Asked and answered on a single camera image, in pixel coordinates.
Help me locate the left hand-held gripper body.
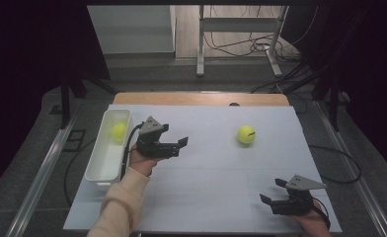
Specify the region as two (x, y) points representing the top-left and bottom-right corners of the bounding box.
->
(135, 116), (182, 160)

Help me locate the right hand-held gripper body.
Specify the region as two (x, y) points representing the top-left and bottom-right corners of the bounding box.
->
(269, 174), (328, 217)

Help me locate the plain yellow tennis ball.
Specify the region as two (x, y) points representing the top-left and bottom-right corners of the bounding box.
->
(111, 122), (128, 143)

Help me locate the white plastic bin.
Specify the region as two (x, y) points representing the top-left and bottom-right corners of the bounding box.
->
(84, 109), (133, 185)

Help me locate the person's left hand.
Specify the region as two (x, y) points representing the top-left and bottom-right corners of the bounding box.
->
(127, 144), (164, 178)

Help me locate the person's right hand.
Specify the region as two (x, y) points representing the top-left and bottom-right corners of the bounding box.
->
(289, 200), (332, 237)

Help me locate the wooden table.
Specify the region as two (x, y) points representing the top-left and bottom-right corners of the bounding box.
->
(112, 92), (290, 107)

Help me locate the white table cover sheet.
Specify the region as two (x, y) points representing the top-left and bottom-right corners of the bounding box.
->
(62, 104), (344, 234)

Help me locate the yellow tennis ball black mark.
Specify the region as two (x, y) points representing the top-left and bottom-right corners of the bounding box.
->
(236, 123), (257, 145)

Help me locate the black stand leg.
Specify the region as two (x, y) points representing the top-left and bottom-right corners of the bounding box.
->
(312, 74), (344, 132)
(58, 74), (117, 130)

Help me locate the white cabinet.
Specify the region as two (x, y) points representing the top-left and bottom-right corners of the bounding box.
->
(87, 4), (177, 55)

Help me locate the dark curtain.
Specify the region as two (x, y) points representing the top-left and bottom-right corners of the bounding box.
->
(281, 0), (387, 185)
(0, 0), (111, 200)

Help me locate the left hand-held gripper black cable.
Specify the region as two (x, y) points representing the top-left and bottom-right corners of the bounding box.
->
(120, 123), (144, 180)

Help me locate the hand-held gripper black cable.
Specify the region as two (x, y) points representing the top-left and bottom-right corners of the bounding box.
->
(311, 197), (332, 230)
(120, 123), (144, 180)

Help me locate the right hand-held gripper black cable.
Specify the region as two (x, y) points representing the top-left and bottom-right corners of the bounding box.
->
(311, 197), (332, 230)

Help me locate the long looped black floor cable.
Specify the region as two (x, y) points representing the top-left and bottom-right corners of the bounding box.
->
(308, 144), (362, 185)

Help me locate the aluminium floor rail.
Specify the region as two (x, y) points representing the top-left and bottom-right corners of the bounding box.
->
(5, 118), (78, 237)
(314, 100), (387, 237)

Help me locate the curved black floor cable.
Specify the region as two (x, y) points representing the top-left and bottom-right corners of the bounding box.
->
(63, 137), (98, 207)

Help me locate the bundle of thick black cables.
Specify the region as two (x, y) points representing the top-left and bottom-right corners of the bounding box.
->
(250, 61), (323, 96)

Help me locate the tangle of thin black cables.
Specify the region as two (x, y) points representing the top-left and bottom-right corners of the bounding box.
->
(202, 4), (319, 63)

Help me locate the white metal stand frame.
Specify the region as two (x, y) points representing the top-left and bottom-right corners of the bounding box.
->
(195, 4), (289, 79)

